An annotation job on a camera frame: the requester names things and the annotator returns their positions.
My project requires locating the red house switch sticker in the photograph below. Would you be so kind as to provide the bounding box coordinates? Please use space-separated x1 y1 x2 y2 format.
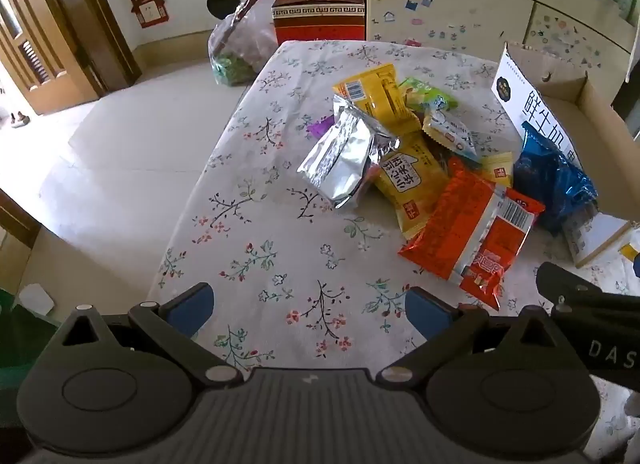
131 0 170 28

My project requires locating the green snack packet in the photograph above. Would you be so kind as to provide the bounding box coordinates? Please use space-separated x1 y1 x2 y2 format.
400 76 459 114

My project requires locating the cardboard box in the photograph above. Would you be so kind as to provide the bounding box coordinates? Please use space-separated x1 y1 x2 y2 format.
494 41 640 269

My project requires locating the cream cabinet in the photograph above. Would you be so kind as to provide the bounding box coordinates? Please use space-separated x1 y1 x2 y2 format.
364 0 640 75

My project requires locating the floral tablecloth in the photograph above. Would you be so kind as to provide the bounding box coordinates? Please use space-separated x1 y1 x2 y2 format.
147 38 640 445

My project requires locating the purple snack packet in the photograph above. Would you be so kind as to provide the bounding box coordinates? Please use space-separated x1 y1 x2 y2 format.
306 114 336 139

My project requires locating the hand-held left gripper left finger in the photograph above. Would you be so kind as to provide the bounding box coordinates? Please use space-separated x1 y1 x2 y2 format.
60 283 246 386

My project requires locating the white floor object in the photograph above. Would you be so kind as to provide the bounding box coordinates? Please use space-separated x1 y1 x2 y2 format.
17 284 55 317

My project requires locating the red brown carton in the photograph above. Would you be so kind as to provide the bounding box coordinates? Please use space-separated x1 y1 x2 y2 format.
271 0 367 47

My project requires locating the clear plastic bag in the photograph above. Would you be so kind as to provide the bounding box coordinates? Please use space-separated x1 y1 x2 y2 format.
207 0 282 88

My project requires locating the small yellow square packet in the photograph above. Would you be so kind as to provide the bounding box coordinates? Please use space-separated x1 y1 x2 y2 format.
480 153 515 189

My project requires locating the large yellow snack packet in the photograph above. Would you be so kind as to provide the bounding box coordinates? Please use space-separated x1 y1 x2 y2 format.
332 62 422 137

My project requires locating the orange snack packet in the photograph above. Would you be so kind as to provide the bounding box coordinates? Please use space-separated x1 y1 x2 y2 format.
397 159 507 287

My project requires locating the pale green box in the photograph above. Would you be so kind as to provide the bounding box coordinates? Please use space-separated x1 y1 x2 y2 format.
612 0 640 27

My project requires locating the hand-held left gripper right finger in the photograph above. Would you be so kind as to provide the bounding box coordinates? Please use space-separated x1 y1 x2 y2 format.
372 286 566 387

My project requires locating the silver foil snack packet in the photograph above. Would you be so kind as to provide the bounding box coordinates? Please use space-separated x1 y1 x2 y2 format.
297 94 402 212

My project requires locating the red snack packet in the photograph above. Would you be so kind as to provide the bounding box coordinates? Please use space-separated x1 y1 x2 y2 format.
460 189 546 312

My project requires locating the blue snack packet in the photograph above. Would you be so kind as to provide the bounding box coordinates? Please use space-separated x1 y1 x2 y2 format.
512 121 599 235

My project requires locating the small white yellow snack packet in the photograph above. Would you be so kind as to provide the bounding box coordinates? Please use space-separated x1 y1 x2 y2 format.
422 108 482 163

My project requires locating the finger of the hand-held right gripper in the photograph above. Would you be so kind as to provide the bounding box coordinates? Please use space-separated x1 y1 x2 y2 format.
535 261 603 305

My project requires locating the yellow waffle snack packet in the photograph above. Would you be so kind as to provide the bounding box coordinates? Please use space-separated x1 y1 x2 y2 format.
372 131 453 239

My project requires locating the green cloth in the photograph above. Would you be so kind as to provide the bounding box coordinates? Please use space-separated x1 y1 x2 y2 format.
0 291 62 386

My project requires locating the wooden door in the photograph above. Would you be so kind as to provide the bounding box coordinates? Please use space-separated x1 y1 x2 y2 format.
0 0 142 115

